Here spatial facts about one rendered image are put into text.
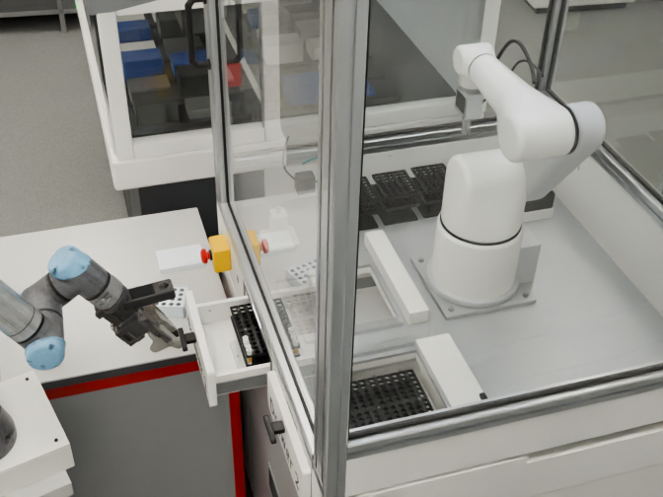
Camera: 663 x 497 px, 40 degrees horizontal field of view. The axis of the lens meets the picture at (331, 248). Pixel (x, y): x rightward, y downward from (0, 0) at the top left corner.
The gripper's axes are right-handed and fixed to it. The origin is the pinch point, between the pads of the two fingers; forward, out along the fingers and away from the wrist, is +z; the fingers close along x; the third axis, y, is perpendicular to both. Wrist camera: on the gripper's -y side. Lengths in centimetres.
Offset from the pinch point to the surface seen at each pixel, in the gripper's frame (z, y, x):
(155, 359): 9.7, 13.1, -10.3
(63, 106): 64, 68, -289
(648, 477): 66, -67, 55
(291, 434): 8.8, -14.7, 35.9
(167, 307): 10.0, 6.6, -24.8
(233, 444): 51, 20, -11
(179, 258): 15.2, 2.4, -46.2
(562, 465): 43, -55, 55
